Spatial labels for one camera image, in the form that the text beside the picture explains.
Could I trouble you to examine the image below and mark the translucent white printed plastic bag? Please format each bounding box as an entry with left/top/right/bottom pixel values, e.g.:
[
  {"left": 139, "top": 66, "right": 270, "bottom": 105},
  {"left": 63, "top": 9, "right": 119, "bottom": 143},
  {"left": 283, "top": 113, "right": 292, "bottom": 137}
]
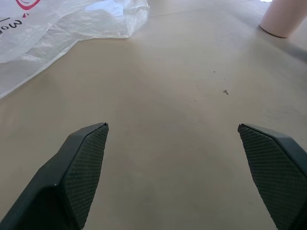
[{"left": 0, "top": 0, "right": 149, "bottom": 99}]

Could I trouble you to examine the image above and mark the pink ribbed cylindrical container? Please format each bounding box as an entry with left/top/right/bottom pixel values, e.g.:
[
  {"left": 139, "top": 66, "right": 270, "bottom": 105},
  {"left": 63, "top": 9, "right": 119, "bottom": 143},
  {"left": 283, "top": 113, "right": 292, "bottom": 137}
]
[{"left": 259, "top": 0, "right": 307, "bottom": 38}]

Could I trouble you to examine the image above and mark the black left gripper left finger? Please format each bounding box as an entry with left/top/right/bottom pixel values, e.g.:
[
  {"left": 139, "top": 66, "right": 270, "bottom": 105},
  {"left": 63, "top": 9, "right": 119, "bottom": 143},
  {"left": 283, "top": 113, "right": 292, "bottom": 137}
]
[{"left": 0, "top": 122, "right": 109, "bottom": 230}]

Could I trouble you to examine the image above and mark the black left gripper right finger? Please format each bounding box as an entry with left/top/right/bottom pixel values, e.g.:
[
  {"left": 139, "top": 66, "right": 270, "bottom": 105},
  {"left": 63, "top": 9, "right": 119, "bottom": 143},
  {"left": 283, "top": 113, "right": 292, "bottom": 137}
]
[{"left": 237, "top": 123, "right": 307, "bottom": 230}]

